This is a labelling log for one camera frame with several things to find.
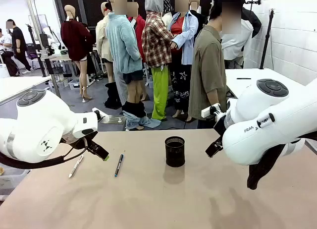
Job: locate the person in white t-shirt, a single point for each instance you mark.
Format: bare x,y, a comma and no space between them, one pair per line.
5,43

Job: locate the thin black camera stand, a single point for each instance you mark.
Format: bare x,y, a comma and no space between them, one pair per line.
37,53

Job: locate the mannequin in black white jacket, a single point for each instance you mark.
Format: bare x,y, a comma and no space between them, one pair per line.
252,20

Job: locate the mannequin in blue fleece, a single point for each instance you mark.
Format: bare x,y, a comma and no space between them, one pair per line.
122,45

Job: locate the clear plastic storage bin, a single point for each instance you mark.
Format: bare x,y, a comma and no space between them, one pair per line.
12,179

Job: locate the black tripod stand by wall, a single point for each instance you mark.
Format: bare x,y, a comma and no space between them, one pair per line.
267,40

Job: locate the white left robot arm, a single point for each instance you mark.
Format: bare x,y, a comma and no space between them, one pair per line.
37,120

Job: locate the white table with grey legs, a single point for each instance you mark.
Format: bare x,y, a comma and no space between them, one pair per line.
19,84

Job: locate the figure in light blue shirt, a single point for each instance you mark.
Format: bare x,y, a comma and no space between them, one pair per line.
188,35

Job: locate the black trousers heap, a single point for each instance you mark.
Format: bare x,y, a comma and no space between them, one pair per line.
112,95

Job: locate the black pen on white table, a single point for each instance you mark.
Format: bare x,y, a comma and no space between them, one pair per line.
244,78

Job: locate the mannequin in cream jacket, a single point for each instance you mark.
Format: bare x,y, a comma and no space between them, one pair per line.
101,38

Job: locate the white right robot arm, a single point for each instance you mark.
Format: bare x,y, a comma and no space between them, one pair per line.
260,139

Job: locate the background workbench with equipment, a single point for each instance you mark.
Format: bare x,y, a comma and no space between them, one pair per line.
58,58

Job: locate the large white table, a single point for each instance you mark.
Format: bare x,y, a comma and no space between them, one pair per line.
245,74

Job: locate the mannequin in red jacket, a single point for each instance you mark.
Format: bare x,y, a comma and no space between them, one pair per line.
140,28

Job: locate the person in black t-shirt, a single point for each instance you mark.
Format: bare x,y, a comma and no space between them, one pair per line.
18,40

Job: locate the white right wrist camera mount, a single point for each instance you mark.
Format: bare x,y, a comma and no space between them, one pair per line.
209,111

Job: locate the mannequin in plaid hooded shirt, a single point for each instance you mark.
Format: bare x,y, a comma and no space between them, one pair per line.
157,40

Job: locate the mannequin in white shirt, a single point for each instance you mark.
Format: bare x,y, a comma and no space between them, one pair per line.
235,48

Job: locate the black pen with blue cap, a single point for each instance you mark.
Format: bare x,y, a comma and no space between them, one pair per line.
119,165

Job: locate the mannequin in maroon sweater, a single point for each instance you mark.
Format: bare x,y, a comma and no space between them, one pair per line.
75,40

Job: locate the person's right forearm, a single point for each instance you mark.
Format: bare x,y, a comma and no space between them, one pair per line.
213,98

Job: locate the person in olive shirt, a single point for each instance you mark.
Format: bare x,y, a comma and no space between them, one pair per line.
205,65

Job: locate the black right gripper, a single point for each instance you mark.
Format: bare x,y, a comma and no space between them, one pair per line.
220,126

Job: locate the black mesh pen holder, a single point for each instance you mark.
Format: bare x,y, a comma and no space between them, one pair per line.
175,154

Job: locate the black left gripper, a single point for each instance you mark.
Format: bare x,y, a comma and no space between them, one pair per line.
84,142

